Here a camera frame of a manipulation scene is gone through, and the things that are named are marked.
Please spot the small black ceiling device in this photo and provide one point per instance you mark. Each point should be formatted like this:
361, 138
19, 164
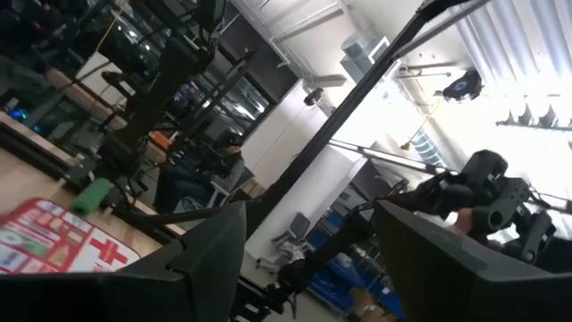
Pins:
313, 96

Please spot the black background robot arm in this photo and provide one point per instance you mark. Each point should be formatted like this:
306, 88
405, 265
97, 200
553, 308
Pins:
152, 98

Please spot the grey office chair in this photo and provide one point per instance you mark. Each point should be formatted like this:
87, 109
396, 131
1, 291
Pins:
297, 226

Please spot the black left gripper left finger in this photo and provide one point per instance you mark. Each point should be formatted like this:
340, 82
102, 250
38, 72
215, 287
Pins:
214, 268

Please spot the person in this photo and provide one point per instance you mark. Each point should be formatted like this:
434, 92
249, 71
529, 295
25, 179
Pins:
223, 172

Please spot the blue storage crate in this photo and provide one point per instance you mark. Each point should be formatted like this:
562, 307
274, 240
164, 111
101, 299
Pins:
344, 273

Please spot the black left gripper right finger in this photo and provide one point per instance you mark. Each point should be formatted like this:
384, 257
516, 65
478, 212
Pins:
424, 268

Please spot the green bandage roll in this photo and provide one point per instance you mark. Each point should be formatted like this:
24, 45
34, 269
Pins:
91, 197

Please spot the red first aid kit case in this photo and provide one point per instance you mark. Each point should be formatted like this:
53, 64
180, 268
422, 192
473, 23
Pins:
53, 237

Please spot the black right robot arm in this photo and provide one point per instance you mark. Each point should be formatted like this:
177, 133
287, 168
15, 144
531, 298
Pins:
500, 201

